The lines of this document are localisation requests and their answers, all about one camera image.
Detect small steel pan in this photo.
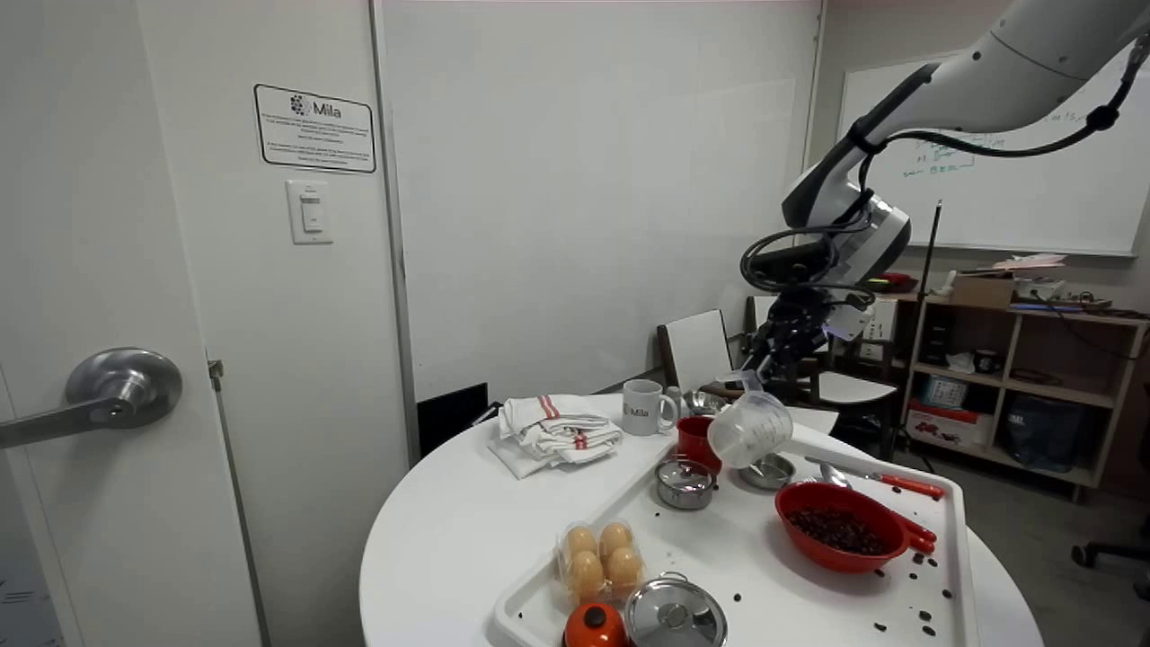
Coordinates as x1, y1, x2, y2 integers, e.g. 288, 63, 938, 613
650, 450, 724, 515

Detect steel bowl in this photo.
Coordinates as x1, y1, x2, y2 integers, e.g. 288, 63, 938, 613
686, 378, 749, 416

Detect clear egg carton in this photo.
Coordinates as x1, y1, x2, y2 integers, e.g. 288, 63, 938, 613
554, 519, 650, 609

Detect brown egg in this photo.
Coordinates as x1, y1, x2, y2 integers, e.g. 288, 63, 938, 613
565, 553, 610, 600
596, 523, 636, 560
605, 542, 646, 591
561, 523, 605, 560

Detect wooden shelf unit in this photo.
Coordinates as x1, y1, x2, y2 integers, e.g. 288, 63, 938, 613
893, 293, 1150, 497

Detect dark beans heap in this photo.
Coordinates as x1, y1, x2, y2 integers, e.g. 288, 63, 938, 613
791, 509, 900, 556

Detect white light switch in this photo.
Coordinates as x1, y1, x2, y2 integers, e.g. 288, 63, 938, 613
283, 175, 338, 249

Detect steel pot with lid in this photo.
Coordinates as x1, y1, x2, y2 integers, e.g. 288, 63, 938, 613
656, 450, 718, 489

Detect red bowl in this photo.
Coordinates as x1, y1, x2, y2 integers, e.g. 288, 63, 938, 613
772, 479, 912, 574

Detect white wall sign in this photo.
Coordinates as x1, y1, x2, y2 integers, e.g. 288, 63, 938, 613
253, 78, 381, 175

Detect black box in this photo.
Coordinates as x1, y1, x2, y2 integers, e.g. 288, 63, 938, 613
415, 378, 494, 459

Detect large wall whiteboard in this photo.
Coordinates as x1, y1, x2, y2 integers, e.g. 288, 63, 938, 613
838, 50, 1150, 264

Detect white mug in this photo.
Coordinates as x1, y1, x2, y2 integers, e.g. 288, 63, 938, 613
617, 378, 681, 438

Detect silver door handle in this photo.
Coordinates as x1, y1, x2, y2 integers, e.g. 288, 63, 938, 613
0, 347, 186, 453

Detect red cup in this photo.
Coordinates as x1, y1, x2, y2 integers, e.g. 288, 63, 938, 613
672, 414, 725, 476

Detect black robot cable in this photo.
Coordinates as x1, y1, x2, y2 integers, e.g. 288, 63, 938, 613
860, 41, 1150, 161

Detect red handled knife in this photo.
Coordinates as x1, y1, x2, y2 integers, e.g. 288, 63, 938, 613
878, 467, 954, 504

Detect leaning white panel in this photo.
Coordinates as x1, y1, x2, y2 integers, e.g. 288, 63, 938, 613
663, 305, 735, 394

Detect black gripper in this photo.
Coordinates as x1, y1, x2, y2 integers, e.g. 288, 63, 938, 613
743, 289, 840, 406

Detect white plastic tray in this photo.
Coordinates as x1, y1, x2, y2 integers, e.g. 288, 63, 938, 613
481, 425, 978, 647

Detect white red striped towel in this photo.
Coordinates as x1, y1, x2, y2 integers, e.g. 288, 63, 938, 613
481, 394, 627, 481

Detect cardboard box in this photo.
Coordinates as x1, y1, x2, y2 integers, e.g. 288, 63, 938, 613
947, 271, 1022, 311

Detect clear plastic jug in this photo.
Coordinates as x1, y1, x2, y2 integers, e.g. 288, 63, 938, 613
705, 390, 799, 473

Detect black tripod pole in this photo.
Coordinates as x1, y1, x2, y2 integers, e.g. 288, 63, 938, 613
912, 203, 947, 365

